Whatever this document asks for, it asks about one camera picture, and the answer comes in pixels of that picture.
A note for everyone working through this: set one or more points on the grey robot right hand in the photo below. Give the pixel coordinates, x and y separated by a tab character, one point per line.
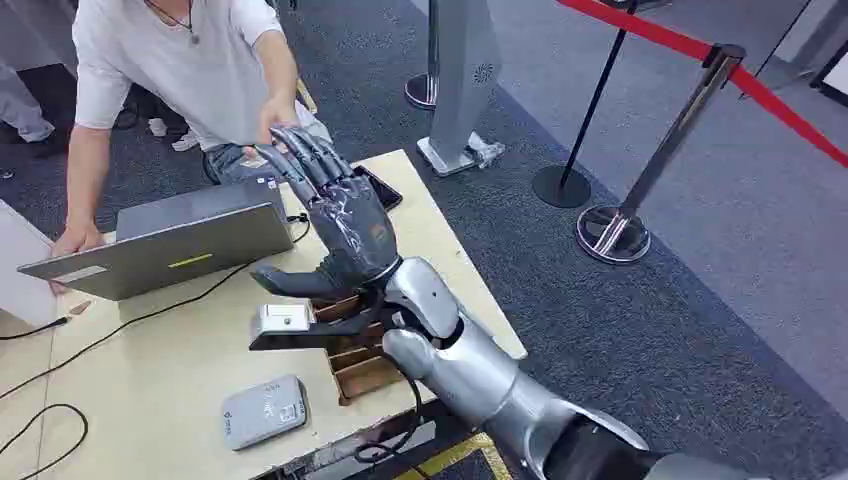
351	225

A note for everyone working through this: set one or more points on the person's right hand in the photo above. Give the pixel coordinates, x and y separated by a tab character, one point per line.
76	240

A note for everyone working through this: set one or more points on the person's left hand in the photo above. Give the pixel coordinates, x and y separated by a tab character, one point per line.
273	118

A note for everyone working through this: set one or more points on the grey laptop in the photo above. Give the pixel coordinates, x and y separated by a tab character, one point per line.
166	255

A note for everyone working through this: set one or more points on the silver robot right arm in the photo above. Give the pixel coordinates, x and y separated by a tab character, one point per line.
477	378

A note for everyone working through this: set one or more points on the tan wooden chair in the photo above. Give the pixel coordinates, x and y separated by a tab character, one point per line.
307	96

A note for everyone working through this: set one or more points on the black smartphone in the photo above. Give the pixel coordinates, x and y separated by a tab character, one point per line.
383	192

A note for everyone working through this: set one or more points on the white cabinet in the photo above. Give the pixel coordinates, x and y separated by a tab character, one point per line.
23	265

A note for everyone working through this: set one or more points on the small tan paper tag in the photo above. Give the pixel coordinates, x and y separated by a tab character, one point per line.
79	308

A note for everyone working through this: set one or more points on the white sneaker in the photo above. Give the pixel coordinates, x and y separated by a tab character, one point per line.
158	127
185	141

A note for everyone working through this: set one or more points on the standing person in grey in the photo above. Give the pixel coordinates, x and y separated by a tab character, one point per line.
23	109

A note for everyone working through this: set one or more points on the wooden card box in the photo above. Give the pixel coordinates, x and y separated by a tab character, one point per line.
361	374

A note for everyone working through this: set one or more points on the chrome stanchion behind kiosk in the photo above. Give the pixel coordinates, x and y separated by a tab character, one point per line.
422	89

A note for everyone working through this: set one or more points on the clear plastic wrap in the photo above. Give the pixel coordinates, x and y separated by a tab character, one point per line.
487	151

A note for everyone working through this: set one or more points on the grey kiosk stand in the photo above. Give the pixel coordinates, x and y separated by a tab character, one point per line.
464	73

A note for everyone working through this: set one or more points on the grey flat router box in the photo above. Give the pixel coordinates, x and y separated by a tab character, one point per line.
265	412

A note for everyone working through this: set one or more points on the yellow floor tape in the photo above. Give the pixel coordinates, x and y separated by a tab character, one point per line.
457	454

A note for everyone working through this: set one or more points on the red barrier belt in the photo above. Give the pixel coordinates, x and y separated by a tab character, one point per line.
662	36

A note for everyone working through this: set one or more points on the black framed board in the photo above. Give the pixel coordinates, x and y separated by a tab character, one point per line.
831	76

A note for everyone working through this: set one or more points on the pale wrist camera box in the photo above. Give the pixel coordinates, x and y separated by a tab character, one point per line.
285	318

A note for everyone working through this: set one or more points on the white desk frame rail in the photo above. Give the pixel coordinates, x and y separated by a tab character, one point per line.
384	447

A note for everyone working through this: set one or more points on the black stanchion post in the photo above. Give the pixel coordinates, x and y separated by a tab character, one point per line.
593	106

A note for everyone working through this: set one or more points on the chrome stanchion post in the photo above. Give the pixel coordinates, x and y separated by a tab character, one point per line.
676	136

